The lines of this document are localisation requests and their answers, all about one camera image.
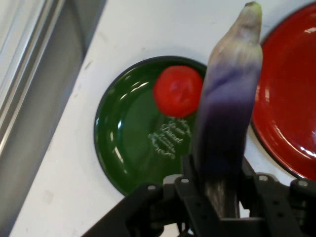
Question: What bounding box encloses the red enamel plate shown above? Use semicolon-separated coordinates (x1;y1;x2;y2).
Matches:
250;2;316;181

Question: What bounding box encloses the green enamel plate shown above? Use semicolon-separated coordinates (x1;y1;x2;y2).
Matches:
93;55;208;198

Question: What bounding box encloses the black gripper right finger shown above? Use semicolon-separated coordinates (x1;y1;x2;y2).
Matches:
237;158;316;237

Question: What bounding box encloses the grey metal table rail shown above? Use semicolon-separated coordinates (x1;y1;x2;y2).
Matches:
0;0;107;237

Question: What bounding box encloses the red toy tomato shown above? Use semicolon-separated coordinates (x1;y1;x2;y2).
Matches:
153;65;204;118

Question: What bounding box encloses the purple toy eggplant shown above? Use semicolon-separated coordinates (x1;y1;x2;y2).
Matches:
193;1;263;219

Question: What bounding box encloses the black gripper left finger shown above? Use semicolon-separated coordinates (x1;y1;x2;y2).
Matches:
81;155;223;237

